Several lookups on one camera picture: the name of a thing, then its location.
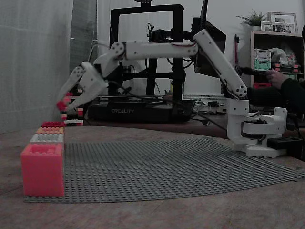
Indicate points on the grey studded baseplate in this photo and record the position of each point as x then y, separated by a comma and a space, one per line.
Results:
155, 171

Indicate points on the black Creality 3D printer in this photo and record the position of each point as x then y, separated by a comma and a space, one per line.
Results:
147, 111

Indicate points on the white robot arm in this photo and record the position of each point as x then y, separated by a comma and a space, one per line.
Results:
162, 50

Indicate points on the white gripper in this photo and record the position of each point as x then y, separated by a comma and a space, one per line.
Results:
91, 79

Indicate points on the pink-red Lego brick box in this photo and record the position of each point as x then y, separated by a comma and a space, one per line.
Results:
43, 171

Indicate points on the large white picture frame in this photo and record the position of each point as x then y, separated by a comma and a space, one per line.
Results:
283, 17

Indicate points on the dark sleeved forearm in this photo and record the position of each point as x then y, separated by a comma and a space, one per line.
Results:
293, 93

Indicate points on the white storage crate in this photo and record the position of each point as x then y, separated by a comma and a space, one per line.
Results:
262, 54

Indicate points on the person's hand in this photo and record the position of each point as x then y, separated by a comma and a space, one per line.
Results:
277, 78

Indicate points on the white Lego brick box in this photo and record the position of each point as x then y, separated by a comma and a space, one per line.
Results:
47, 138

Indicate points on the small red brick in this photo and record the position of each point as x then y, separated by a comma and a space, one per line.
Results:
61, 106

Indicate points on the red white brick stack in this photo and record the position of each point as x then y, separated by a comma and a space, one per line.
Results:
74, 122

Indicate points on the orange Lego brick box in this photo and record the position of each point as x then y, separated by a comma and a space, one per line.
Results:
50, 130

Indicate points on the white plastic bag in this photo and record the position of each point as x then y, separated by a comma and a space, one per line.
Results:
278, 56

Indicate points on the black monitor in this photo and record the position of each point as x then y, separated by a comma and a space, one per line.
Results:
212, 35

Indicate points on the dark red Lego brick box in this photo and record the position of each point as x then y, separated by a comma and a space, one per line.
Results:
53, 124

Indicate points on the wooden shelf unit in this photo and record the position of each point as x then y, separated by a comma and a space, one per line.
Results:
277, 38

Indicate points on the small white picture frame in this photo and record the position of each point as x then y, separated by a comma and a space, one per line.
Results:
277, 27

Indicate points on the white curtain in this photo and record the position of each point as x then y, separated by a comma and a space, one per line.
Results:
35, 59

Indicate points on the small green potted plant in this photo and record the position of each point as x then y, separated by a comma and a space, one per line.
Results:
253, 19

